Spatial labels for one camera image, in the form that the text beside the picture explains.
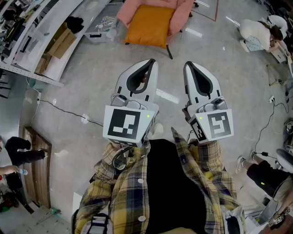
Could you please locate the orange cushion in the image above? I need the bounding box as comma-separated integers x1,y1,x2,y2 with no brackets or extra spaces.
123,4,176,50

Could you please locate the white shelving unit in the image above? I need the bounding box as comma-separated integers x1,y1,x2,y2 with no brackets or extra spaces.
0,0,97,89

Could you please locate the grey office chair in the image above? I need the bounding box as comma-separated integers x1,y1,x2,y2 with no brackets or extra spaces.
276,148,293,173

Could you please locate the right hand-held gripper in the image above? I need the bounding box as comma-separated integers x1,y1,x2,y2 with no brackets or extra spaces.
182,61,234,144

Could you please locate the brown cardboard box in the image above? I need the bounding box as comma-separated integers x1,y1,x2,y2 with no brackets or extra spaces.
44,21,77,59

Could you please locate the mint green container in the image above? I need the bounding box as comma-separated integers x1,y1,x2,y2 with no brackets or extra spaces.
27,79,48,91

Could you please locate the black crumpled bag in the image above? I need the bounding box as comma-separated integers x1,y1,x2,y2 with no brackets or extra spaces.
64,16,85,34

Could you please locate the black floor cable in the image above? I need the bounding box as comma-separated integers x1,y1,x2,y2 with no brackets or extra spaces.
37,99,104,127

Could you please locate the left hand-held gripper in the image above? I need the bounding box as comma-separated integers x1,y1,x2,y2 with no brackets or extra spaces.
102,58,159,148

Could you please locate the person's body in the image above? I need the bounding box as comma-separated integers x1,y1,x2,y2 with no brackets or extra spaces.
72,122,247,234

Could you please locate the person's left forearm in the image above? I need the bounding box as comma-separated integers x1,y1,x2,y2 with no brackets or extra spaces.
93,138,151,183

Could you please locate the black power adapter cable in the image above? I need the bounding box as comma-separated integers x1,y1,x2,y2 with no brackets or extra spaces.
253,101,290,160

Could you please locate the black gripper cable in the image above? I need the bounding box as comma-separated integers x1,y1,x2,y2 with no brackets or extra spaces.
111,146,134,172

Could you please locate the flat cardboard box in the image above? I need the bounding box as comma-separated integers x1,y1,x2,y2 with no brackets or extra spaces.
34,53,53,75

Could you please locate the pink padded armchair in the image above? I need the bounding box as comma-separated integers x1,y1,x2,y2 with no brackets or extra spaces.
116,0,195,60

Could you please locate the black tripod stand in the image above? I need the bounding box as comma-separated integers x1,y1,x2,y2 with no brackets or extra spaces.
266,64,293,87

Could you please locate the clear plastic storage bin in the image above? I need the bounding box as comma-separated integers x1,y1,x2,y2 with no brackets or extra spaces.
84,2,124,44

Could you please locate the wooden door panel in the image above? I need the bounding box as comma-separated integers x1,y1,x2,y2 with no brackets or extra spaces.
22,126,53,210

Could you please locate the person's right forearm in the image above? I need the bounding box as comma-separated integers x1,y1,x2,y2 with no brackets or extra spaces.
188,139,229,181

